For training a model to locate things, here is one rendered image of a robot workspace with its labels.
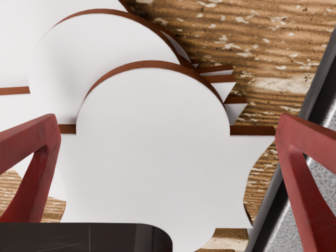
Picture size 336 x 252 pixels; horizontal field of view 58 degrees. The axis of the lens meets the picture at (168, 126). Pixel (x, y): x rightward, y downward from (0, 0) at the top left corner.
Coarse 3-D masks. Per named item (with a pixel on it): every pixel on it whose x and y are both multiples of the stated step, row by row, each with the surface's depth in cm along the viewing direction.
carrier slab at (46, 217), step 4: (0, 212) 28; (0, 216) 28; (44, 216) 28; (48, 216) 29; (52, 216) 29; (56, 216) 29; (60, 216) 29; (44, 220) 28; (48, 220) 28; (52, 220) 28; (56, 220) 28
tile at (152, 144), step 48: (96, 96) 13; (144, 96) 13; (192, 96) 13; (96, 144) 15; (144, 144) 15; (192, 144) 15; (240, 144) 15; (96, 192) 17; (144, 192) 17; (192, 192) 17; (240, 192) 16; (192, 240) 19
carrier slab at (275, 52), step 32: (128, 0) 17; (160, 0) 17; (192, 0) 17; (224, 0) 17; (256, 0) 17; (288, 0) 17; (320, 0) 17; (192, 32) 18; (224, 32) 18; (256, 32) 18; (288, 32) 18; (320, 32) 18; (224, 64) 19; (256, 64) 19; (288, 64) 19; (256, 96) 21; (288, 96) 21; (0, 192) 26; (256, 192) 26
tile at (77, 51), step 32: (64, 32) 12; (96, 32) 12; (128, 32) 12; (160, 32) 13; (32, 64) 13; (64, 64) 13; (96, 64) 13; (0, 96) 14; (32, 96) 14; (64, 96) 14; (224, 96) 14; (64, 192) 18
